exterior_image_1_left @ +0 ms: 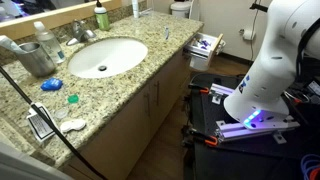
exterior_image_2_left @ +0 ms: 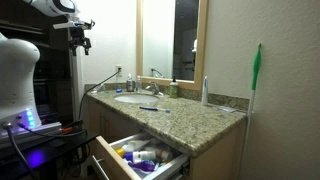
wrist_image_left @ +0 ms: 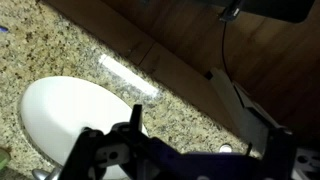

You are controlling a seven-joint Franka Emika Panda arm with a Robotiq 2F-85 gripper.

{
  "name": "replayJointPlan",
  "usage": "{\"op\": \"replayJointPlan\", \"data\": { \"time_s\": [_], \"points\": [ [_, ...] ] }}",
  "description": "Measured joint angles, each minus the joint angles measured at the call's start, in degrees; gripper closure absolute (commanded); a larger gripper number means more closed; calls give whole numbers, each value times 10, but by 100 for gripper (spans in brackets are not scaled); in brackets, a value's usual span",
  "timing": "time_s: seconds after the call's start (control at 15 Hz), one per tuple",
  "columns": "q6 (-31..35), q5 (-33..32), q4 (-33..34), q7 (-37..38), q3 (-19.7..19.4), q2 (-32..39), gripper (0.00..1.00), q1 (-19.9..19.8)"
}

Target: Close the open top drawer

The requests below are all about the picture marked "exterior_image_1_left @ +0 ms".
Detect clear plastic liquid bottle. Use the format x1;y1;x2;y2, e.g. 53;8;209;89
33;20;67;65

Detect metal cup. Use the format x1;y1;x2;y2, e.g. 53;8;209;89
17;41;57;78

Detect blue items in drawer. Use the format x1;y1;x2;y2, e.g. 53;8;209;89
193;38;212;50

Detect thick black cable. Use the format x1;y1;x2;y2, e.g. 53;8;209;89
0;65;108;180

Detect clear plastic cap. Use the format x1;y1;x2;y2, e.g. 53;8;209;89
54;108;69;120

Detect white trash bin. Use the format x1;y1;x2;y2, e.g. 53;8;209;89
189;55;211;72

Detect green bottle cap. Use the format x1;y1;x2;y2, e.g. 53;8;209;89
67;94;80;104

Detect green soap pump bottle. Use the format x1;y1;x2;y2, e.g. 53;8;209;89
93;0;111;32

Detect chrome faucet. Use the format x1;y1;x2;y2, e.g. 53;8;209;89
65;19;97;47

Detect black robot cart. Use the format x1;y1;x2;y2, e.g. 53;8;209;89
182;72;320;180

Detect white toothpaste tube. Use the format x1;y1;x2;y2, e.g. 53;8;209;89
0;34;26;55

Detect wooden vanity cabinet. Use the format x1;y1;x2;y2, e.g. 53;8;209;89
61;46;196;180

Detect white oval sink basin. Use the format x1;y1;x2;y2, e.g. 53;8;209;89
67;37;149;80

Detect long aluminium mounting rail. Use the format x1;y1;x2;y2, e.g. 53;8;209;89
214;114;301;145

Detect white wood-fronted vanity drawer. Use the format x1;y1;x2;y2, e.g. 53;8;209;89
183;32;225;66

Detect white cable warning tag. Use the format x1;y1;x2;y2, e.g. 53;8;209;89
26;102;58;144

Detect blue coiled hose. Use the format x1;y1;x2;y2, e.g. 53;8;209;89
299;153;320;180

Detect orange black clamp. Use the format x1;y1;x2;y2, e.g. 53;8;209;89
187;83;211;95
182;126;220;148

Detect short aluminium mounting rail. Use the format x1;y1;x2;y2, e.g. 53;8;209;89
209;83;236;105

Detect tall white tube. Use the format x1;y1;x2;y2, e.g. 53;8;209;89
131;0;141;19

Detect toilet paper roll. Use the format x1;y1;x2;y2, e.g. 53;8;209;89
238;28;257;42

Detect dark cabinet door handle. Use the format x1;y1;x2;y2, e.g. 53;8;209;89
153;80;161;107
143;92;152;117

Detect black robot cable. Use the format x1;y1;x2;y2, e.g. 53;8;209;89
249;1;320;83

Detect wood framed mirror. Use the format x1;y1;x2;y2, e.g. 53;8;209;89
0;0;123;41

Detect white contact lens case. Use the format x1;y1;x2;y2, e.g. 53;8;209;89
59;118;87;134

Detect white toilet tank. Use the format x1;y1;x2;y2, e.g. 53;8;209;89
169;0;194;19

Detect white plastic panel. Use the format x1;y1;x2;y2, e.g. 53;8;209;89
0;141;75;180

